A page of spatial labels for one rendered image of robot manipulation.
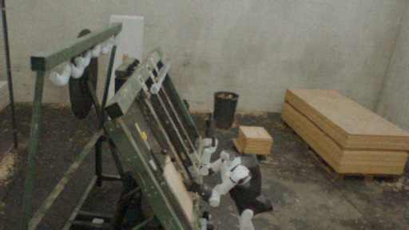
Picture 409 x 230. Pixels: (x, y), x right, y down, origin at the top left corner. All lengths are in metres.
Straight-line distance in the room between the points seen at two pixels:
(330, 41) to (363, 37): 0.72
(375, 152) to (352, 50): 3.47
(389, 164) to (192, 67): 4.14
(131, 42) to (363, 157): 4.13
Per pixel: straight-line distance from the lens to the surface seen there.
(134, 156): 2.38
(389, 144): 6.41
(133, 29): 6.52
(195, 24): 8.01
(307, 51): 8.79
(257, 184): 2.96
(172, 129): 3.45
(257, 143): 6.21
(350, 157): 6.17
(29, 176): 2.73
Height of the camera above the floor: 2.65
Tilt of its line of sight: 23 degrees down
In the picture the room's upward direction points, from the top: 3 degrees clockwise
